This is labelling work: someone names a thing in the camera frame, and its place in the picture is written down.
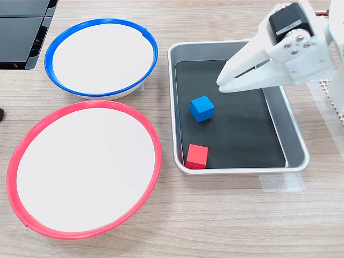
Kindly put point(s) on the blue cube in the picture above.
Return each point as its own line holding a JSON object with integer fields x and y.
{"x": 201, "y": 108}

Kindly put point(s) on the steel tray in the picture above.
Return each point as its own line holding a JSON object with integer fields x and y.
{"x": 293, "y": 139}

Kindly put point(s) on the black tray mat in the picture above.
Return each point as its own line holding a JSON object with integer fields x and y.
{"x": 242, "y": 134}

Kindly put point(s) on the pale perforated plate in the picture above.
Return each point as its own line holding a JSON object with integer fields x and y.
{"x": 337, "y": 111}

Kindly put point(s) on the long clear tape strip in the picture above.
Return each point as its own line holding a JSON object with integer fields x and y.
{"x": 322, "y": 121}

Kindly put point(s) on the red cube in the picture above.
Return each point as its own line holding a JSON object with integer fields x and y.
{"x": 196, "y": 157}

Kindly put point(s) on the short clear tape strip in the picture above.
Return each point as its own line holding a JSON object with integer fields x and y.
{"x": 282, "y": 182}

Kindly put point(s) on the white plate blue rim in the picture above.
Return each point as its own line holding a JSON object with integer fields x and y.
{"x": 102, "y": 56}

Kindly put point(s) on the white plate red rim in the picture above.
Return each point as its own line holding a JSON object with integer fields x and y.
{"x": 86, "y": 172}

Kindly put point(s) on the black device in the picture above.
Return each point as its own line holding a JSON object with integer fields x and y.
{"x": 18, "y": 40}

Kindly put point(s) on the small black object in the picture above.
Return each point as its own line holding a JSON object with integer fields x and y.
{"x": 1, "y": 114}

